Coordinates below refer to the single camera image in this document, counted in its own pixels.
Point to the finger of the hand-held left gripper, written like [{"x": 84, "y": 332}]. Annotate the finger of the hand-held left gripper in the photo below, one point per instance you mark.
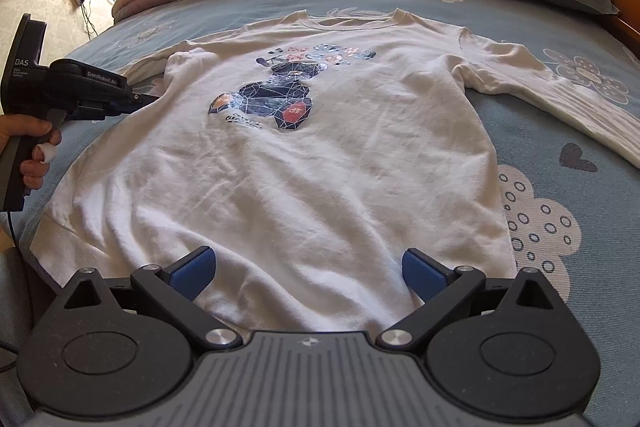
[{"x": 147, "y": 101}]

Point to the person's left hand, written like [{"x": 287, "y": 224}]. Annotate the person's left hand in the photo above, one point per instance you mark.
[{"x": 22, "y": 127}]

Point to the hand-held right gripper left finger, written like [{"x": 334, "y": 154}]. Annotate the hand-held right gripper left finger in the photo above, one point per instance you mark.
[{"x": 192, "y": 269}]

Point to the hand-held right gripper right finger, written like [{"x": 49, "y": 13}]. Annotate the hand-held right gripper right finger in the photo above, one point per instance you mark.
[{"x": 424, "y": 274}]

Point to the white printed long-sleeve shirt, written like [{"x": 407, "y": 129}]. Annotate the white printed long-sleeve shirt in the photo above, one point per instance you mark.
[{"x": 300, "y": 167}]

